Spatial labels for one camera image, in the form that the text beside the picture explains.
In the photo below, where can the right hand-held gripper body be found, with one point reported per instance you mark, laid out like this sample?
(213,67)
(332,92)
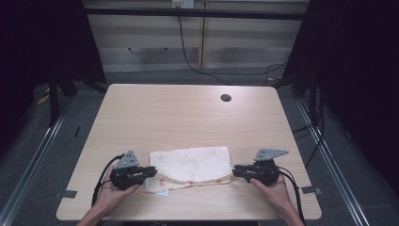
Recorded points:
(265,172)

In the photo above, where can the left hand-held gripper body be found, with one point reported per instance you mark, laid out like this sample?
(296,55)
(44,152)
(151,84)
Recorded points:
(127,180)

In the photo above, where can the white towel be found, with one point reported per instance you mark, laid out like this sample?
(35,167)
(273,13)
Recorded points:
(191,164)

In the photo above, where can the person's right hand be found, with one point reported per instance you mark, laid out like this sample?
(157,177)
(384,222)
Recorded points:
(276,191)

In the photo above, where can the person's left hand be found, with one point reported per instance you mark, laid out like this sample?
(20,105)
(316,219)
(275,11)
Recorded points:
(109,196)

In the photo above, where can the grey tape piece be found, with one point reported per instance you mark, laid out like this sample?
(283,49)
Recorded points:
(69,194)
(312,190)

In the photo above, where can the small black floor strip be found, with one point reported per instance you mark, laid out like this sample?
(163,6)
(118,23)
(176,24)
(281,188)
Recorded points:
(77,132)

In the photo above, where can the dark round table grommet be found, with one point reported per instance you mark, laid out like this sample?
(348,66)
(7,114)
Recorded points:
(226,97)

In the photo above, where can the black metal stand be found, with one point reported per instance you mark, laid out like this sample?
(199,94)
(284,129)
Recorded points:
(312,97)
(54,100)

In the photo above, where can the yellow floor object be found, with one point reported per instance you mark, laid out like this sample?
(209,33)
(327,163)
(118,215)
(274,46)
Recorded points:
(43,100)

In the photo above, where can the black curtain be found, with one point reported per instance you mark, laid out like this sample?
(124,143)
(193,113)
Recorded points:
(360,78)
(37,47)

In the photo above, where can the aluminium floor rail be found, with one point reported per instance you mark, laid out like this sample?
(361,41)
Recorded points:
(332,163)
(34,157)

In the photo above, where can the black horizontal frame bar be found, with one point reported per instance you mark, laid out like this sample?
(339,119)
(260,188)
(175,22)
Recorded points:
(194,13)

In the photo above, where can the white wall power outlet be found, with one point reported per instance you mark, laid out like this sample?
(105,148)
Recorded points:
(183,3)

